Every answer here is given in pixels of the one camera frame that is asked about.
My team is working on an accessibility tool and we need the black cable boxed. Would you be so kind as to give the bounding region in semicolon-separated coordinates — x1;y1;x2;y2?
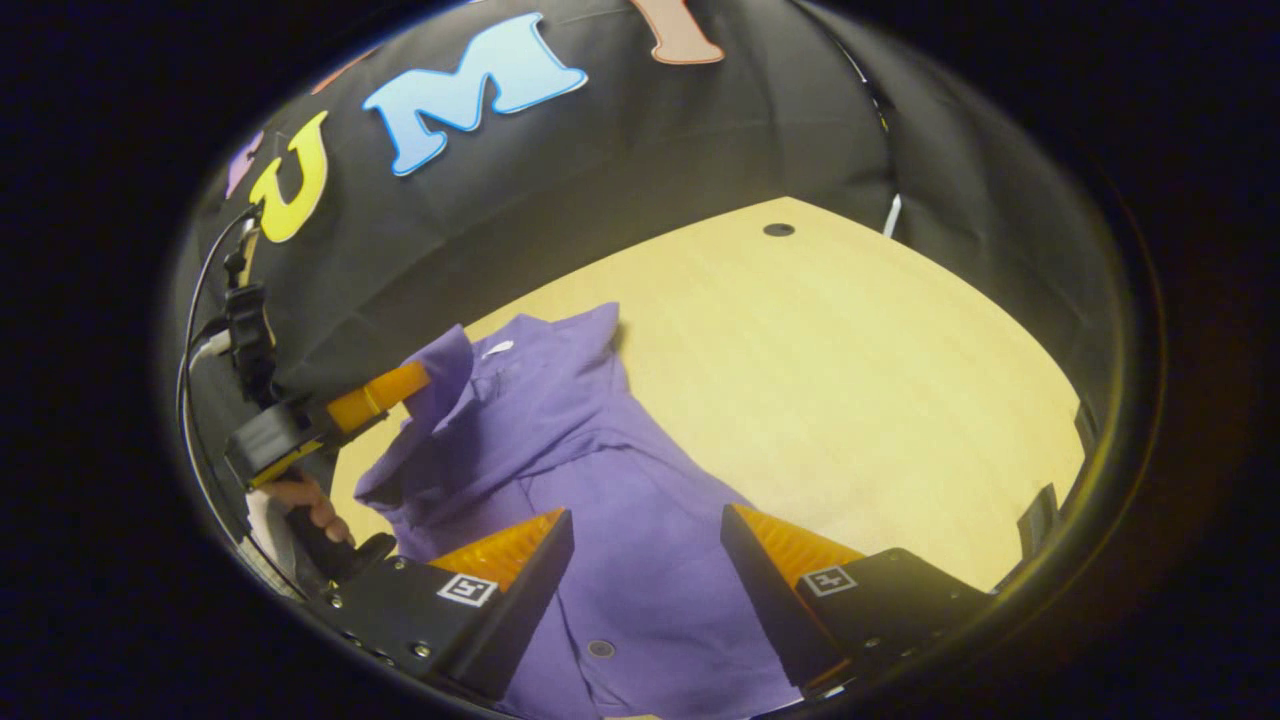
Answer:
176;203;266;561

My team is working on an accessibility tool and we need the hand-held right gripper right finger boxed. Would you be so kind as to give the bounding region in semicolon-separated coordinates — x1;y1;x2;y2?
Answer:
720;503;996;699

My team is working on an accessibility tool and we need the dark upright object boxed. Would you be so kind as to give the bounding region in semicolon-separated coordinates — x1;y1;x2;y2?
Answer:
1018;484;1061;561

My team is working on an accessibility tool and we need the purple knit cardigan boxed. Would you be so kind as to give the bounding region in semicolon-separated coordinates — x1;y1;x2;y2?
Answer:
353;302;806;720

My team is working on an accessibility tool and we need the black backdrop cloth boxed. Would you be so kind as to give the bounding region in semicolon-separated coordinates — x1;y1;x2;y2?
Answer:
170;0;1121;561

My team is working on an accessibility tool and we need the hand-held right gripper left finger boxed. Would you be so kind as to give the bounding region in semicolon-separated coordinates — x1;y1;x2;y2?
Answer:
315;508;576;703

